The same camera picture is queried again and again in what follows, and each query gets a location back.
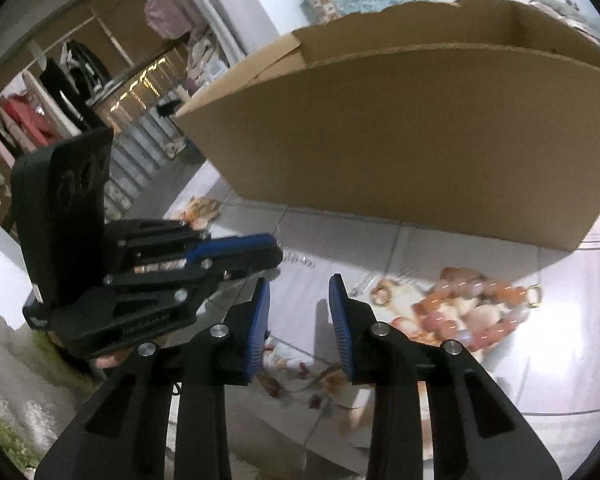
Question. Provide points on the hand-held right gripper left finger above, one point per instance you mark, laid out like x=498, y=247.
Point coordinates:
x=257, y=330

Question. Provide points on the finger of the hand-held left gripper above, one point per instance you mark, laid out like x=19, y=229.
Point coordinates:
x=230, y=247
x=252, y=266

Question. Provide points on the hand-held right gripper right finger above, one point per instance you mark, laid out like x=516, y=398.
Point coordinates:
x=340, y=325

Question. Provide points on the small gold hoop earring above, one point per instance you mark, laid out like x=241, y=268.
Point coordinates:
x=375, y=296
x=530, y=302

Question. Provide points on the brown cardboard box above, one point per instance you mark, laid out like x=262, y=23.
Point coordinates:
x=405, y=135

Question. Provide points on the person's left hand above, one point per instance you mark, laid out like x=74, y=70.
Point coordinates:
x=109, y=361

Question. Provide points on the floral plaid tablecloth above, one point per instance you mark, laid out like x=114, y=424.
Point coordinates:
x=305, y=300

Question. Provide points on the red hanging garment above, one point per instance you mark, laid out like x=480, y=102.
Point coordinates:
x=25, y=120

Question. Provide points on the metal roller shutter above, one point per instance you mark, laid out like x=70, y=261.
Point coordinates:
x=140, y=150

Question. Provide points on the black hanging garment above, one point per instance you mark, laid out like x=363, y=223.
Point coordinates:
x=80, y=75

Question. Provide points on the small black object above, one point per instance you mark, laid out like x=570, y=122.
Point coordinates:
x=167, y=108

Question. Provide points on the white plastic bags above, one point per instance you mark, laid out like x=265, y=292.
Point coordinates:
x=205, y=65

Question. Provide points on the pink hanging garment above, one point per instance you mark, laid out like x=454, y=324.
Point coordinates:
x=165, y=12

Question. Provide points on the orange dotted cloth panel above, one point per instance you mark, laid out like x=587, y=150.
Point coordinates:
x=320, y=5

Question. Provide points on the green patterned pillow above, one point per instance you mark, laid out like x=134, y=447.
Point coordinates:
x=555, y=6

